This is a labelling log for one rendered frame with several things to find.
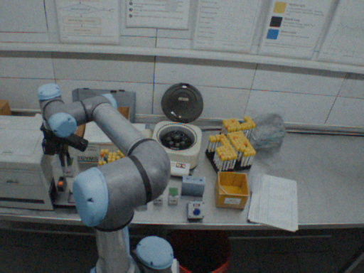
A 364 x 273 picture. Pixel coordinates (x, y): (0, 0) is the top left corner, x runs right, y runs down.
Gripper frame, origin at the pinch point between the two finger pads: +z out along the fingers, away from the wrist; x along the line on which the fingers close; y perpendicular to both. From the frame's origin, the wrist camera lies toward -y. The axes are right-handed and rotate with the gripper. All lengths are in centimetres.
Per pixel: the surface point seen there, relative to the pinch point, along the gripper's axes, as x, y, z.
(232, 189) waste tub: -13, -70, 24
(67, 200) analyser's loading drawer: 2.7, 2.3, 18.5
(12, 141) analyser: -5.5, 23.6, -5.3
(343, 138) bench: -57, -148, 25
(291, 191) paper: -12, -100, 23
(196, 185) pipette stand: -8, -52, 16
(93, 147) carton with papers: -25.1, -4.3, 13.6
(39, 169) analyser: 4.6, 10.0, -1.5
